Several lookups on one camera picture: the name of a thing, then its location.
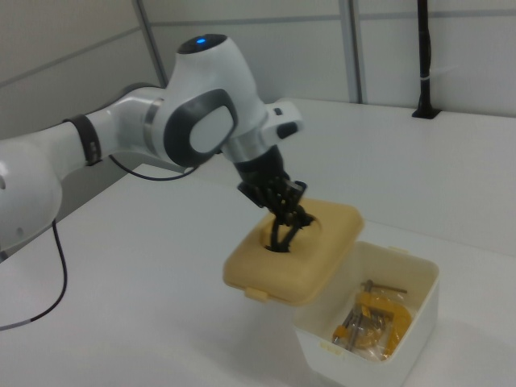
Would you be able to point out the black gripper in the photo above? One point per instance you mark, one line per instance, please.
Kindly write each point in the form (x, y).
(262, 169)

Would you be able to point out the tan tool case lid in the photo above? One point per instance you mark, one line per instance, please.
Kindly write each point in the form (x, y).
(322, 246)

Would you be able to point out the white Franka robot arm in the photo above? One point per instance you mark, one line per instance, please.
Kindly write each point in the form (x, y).
(209, 80)

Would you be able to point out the white plastic tool case base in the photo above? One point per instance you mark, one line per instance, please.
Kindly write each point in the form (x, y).
(419, 318)

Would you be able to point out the small yellow clamp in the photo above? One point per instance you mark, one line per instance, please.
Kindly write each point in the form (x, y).
(350, 328)

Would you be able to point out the large yellow C-clamp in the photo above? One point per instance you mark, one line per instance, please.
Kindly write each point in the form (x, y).
(397, 318)

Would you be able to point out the black clamped pole stand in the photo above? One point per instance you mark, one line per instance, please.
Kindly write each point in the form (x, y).
(424, 60)

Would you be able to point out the grey partition post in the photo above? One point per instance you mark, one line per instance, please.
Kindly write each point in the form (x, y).
(355, 48)
(151, 40)

